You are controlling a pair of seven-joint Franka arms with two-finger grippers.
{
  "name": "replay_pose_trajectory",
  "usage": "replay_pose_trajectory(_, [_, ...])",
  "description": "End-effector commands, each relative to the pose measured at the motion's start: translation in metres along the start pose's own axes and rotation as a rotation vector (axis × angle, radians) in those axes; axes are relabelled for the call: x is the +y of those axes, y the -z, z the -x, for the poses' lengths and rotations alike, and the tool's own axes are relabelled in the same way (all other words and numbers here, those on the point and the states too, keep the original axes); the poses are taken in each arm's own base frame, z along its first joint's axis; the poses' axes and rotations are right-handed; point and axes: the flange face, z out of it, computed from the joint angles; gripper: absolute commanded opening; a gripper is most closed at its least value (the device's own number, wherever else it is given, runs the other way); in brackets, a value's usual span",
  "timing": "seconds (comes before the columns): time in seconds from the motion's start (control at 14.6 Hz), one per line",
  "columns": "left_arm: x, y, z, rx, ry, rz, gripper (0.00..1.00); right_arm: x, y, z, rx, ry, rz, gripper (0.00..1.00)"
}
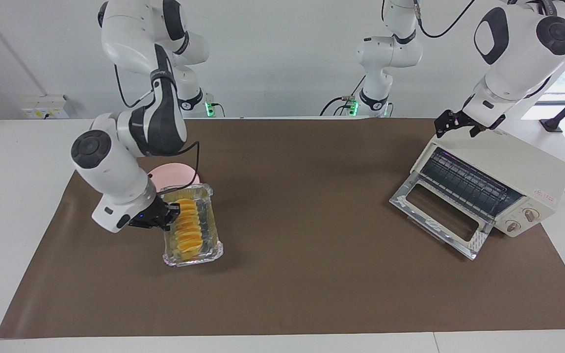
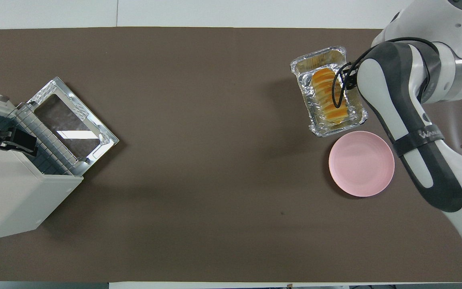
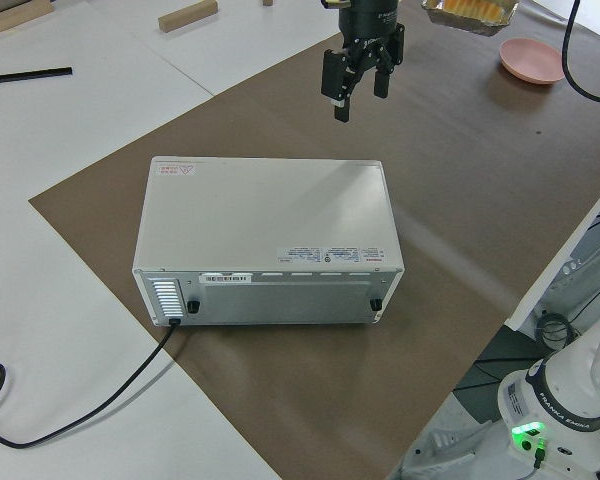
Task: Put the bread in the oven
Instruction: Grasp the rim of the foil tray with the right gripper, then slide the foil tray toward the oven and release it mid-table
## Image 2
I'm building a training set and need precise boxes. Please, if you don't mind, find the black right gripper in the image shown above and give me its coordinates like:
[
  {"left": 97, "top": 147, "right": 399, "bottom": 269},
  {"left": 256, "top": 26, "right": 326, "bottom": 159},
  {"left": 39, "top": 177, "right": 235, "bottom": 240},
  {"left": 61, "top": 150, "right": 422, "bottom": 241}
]
[{"left": 343, "top": 63, "right": 360, "bottom": 90}]

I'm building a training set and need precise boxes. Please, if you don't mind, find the sliced yellow bread loaf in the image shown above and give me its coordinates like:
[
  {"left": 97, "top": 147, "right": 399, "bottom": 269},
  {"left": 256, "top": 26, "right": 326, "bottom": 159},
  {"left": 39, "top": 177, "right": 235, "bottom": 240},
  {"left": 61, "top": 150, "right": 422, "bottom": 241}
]
[{"left": 311, "top": 67, "right": 353, "bottom": 124}]

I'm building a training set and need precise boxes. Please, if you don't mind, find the aluminium foil tray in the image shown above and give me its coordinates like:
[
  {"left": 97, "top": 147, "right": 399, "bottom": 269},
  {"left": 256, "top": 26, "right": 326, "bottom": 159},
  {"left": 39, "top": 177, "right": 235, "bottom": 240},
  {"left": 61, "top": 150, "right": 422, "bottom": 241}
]
[{"left": 290, "top": 45, "right": 369, "bottom": 138}]

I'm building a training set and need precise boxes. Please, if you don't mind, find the glass oven door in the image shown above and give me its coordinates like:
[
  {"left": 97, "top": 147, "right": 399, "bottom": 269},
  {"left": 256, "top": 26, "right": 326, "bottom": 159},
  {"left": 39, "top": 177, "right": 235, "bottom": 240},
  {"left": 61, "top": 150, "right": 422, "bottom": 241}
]
[{"left": 26, "top": 76, "right": 120, "bottom": 177}]

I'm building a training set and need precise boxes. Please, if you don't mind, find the cream toaster oven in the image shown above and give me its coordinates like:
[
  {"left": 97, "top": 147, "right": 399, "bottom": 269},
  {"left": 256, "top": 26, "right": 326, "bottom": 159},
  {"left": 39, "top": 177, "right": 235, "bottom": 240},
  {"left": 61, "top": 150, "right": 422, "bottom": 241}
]
[{"left": 0, "top": 102, "right": 84, "bottom": 241}]

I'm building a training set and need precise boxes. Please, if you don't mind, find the pink round plate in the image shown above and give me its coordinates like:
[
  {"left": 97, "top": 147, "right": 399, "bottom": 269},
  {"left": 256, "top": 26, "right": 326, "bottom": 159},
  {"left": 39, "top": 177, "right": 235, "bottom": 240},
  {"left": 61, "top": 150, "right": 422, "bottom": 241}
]
[{"left": 328, "top": 131, "right": 395, "bottom": 197}]

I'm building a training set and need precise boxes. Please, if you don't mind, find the brown table mat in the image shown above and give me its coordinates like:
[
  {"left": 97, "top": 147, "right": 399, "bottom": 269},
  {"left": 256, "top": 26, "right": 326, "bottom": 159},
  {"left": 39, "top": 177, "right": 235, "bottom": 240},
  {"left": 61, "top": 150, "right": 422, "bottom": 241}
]
[{"left": 0, "top": 27, "right": 462, "bottom": 283}]

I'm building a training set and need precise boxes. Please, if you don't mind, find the oven wire rack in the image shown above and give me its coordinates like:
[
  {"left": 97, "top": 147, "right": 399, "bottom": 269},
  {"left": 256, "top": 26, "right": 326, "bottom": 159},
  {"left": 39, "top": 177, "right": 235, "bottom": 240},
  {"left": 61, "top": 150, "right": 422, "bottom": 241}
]
[{"left": 14, "top": 102, "right": 75, "bottom": 176}]

